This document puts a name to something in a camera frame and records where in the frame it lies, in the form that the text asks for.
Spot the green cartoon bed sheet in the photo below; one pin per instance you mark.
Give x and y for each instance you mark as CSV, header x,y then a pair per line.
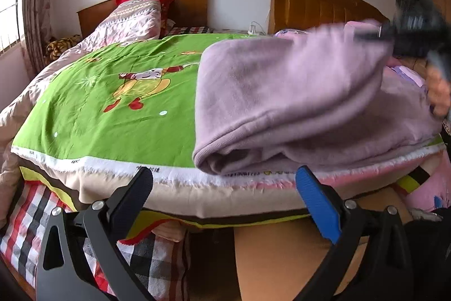
x,y
88,110

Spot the lilac purple blanket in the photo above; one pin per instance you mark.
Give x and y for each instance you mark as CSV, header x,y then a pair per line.
x,y
282,93

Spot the brown curtain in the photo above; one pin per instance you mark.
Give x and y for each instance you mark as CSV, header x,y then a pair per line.
x,y
37,4

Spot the plain wooden headboard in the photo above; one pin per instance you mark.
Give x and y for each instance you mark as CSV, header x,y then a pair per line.
x,y
190,8

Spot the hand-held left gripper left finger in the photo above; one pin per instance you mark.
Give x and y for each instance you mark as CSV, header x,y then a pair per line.
x,y
136,187

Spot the purple pillow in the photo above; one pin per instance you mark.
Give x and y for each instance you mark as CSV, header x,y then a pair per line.
x,y
408,75

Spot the person's leg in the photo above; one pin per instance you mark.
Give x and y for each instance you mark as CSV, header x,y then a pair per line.
x,y
282,258

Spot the barred window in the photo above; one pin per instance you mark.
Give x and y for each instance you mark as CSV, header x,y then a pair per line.
x,y
10,4

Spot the white charger on nightstand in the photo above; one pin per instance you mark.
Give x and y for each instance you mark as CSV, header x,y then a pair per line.
x,y
252,28

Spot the nightstand with patterned cover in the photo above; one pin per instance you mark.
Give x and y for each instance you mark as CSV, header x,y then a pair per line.
x,y
232,31

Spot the pink white patterned quilt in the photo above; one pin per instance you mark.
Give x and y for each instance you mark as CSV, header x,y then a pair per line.
x,y
130,22

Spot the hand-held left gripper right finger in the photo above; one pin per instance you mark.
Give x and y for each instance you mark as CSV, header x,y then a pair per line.
x,y
317,202

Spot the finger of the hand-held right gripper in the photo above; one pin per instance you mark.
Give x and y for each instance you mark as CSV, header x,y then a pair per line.
x,y
373,33

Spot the person's right hand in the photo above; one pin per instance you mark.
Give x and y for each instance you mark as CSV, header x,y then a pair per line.
x,y
438,93

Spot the ribbed wooden headboard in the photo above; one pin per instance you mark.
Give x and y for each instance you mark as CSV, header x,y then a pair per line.
x,y
317,1

